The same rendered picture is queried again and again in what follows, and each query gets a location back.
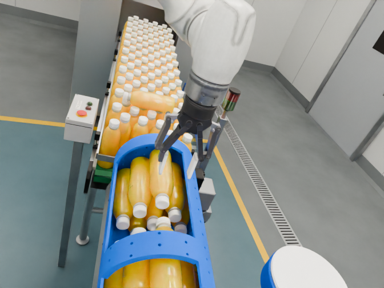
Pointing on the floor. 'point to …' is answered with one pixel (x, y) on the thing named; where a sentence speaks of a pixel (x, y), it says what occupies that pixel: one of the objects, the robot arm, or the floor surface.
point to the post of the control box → (70, 200)
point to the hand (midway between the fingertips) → (177, 165)
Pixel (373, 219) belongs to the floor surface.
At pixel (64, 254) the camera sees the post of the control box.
